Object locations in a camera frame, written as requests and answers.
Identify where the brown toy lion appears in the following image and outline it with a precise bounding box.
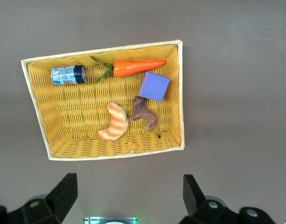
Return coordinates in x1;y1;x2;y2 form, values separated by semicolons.
126;95;162;140

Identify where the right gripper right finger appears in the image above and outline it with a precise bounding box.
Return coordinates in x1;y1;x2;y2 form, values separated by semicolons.
179;174;277;224

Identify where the yellow woven basket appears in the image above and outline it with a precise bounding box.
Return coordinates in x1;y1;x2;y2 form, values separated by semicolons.
21;39;186;161

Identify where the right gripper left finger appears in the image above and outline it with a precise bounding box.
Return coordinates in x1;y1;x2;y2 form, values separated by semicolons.
0;173;79;224

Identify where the orange toy carrot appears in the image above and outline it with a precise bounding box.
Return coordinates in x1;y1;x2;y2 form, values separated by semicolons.
90;56;167;84

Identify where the purple foam block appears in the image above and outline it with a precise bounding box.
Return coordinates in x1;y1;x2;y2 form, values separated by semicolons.
138;71;171;103

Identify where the small black labelled can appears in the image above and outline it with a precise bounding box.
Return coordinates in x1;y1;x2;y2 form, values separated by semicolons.
50;64;87;86

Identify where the toy croissant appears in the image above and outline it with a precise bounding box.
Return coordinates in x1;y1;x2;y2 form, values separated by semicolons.
97;102;129;141

